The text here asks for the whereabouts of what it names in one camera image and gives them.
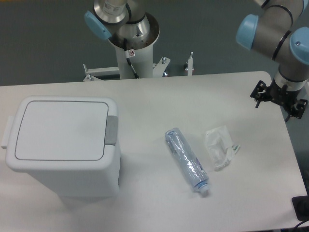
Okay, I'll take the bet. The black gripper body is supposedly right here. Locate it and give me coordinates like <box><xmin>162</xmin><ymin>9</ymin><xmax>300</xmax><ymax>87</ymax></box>
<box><xmin>250</xmin><ymin>80</ymin><xmax>308</xmax><ymax>122</ymax></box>

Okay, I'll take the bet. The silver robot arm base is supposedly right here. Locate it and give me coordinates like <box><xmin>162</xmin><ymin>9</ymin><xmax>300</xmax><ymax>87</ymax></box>
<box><xmin>84</xmin><ymin>0</ymin><xmax>160</xmax><ymax>50</ymax></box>

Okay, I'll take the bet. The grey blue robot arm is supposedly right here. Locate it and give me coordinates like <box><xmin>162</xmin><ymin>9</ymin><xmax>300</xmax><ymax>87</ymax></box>
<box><xmin>236</xmin><ymin>0</ymin><xmax>309</xmax><ymax>121</ymax></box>

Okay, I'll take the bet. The white plastic trash can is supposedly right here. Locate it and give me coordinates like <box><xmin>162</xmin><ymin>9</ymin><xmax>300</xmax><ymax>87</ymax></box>
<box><xmin>4</xmin><ymin>96</ymin><xmax>121</xmax><ymax>197</ymax></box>

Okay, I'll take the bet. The white trash can lid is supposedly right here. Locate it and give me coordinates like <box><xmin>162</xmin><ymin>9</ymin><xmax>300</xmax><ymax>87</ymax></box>
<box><xmin>15</xmin><ymin>101</ymin><xmax>108</xmax><ymax>161</ymax></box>

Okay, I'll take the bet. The crumpled clear plastic wrapper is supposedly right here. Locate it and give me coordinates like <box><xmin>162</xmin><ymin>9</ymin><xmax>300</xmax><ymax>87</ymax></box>
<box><xmin>204</xmin><ymin>126</ymin><xmax>240</xmax><ymax>172</ymax></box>

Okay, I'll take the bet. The crushed clear plastic bottle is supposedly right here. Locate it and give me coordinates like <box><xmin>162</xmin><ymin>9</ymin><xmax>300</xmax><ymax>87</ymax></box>
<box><xmin>165</xmin><ymin>128</ymin><xmax>210</xmax><ymax>196</ymax></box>

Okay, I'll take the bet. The black device at table edge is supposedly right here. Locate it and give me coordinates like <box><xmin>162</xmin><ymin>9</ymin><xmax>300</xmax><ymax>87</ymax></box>
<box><xmin>292</xmin><ymin>195</ymin><xmax>309</xmax><ymax>221</ymax></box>

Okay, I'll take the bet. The grey lid push button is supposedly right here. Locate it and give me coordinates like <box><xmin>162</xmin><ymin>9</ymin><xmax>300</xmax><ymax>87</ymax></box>
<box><xmin>104</xmin><ymin>116</ymin><xmax>118</xmax><ymax>145</ymax></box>

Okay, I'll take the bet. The black cable on pedestal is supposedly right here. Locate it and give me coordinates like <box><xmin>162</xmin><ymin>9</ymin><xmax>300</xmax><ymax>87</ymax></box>
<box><xmin>123</xmin><ymin>38</ymin><xmax>140</xmax><ymax>79</ymax></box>

